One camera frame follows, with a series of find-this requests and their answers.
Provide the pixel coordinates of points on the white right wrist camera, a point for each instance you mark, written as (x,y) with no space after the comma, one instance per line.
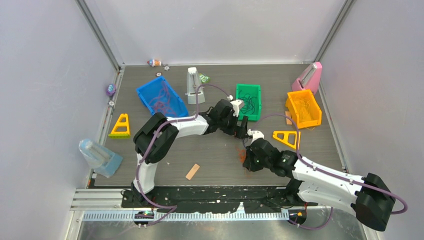
(254,135)

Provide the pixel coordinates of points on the white metronome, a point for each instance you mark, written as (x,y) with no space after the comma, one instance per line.
(193,82)

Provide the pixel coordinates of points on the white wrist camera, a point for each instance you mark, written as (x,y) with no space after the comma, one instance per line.
(237,105)
(254,135)

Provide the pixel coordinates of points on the green monster toy block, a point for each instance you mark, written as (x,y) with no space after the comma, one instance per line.
(204,79)

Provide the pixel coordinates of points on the green plastic bin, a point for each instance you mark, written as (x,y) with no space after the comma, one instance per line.
(251,95)

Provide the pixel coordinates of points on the yellow triangle on green base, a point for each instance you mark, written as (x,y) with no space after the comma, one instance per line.
(121,129)

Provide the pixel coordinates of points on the small wooden block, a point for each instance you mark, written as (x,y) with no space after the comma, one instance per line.
(288,118)

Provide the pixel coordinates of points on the clear plastic bottle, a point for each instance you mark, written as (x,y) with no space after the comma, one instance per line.
(102,160)

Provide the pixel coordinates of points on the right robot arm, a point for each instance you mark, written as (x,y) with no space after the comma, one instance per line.
(366,198)

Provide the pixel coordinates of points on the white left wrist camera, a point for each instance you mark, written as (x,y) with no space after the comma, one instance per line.
(237,105)

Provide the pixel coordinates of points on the pink metronome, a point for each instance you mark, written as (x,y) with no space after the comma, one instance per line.
(309,79)

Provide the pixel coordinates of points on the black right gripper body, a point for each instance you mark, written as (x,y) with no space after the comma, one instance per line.
(258,164)

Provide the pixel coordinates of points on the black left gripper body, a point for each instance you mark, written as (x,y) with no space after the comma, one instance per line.
(228,125)

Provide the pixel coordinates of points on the flat wooden block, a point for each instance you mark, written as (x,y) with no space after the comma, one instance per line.
(192,172)

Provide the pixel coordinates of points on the yellow triangular plastic frame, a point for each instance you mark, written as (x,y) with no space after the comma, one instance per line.
(288,138)

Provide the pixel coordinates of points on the orange plastic bin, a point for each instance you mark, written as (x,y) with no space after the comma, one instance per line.
(304,109)

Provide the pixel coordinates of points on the blue plastic bin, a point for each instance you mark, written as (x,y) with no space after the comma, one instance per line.
(158,96)

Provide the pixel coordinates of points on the small clown figurine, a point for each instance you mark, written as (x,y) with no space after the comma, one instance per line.
(154,63)

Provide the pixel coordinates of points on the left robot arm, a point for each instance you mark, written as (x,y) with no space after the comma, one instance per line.
(154,140)

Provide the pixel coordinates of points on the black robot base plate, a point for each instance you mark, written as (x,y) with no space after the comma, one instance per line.
(212,199)

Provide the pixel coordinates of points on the purple round toy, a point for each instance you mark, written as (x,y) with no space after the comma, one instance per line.
(111,90)

